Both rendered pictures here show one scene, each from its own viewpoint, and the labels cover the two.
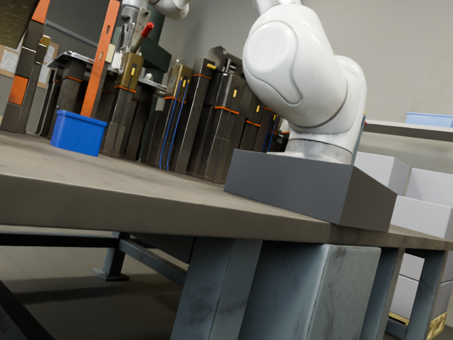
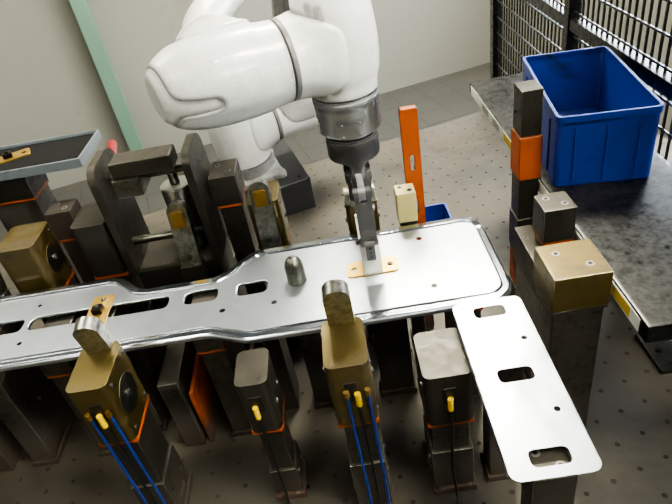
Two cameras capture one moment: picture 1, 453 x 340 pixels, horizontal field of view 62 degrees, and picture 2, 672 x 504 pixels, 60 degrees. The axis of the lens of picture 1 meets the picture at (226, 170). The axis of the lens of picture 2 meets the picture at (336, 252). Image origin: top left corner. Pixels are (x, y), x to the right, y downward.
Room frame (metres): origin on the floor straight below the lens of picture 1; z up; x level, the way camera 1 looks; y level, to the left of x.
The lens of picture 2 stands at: (2.07, 0.89, 1.58)
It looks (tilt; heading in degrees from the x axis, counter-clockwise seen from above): 36 degrees down; 216
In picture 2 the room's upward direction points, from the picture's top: 11 degrees counter-clockwise
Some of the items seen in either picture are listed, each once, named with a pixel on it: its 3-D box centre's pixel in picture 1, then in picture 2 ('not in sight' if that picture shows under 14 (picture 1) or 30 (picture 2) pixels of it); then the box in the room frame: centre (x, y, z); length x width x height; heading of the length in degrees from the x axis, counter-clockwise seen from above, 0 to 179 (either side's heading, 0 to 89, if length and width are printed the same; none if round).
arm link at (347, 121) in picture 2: (134, 4); (347, 111); (1.43, 0.49, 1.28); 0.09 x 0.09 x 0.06
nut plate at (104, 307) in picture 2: not in sight; (97, 309); (1.68, 0.10, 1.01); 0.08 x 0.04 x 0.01; 33
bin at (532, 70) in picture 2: not in sight; (581, 111); (0.99, 0.73, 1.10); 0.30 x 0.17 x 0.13; 26
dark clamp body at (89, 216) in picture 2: (245, 140); (131, 286); (1.52, -0.04, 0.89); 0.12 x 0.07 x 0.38; 33
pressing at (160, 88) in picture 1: (220, 113); (87, 319); (1.70, 0.09, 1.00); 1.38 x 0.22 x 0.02; 123
